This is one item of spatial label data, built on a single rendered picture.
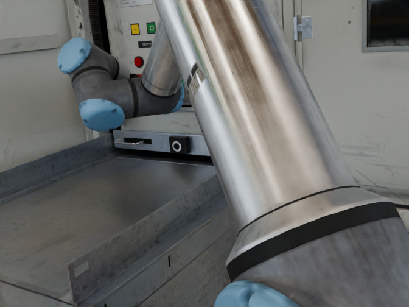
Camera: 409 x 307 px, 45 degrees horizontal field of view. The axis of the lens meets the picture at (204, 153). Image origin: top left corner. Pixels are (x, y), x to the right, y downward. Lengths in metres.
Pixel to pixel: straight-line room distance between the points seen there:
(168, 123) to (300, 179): 1.12
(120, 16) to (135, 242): 0.83
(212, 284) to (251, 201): 0.74
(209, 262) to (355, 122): 0.46
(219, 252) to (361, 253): 0.79
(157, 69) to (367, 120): 0.48
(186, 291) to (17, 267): 0.33
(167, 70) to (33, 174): 0.57
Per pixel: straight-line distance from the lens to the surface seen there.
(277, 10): 1.22
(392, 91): 1.14
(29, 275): 0.93
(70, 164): 1.51
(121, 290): 0.83
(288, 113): 0.41
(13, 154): 1.58
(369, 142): 1.17
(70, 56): 1.15
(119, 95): 1.09
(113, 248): 0.84
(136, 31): 1.50
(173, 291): 1.00
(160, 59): 1.00
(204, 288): 1.10
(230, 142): 0.41
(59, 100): 1.61
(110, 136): 1.62
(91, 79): 1.10
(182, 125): 1.46
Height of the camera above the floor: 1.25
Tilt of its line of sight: 16 degrees down
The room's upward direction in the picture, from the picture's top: 5 degrees counter-clockwise
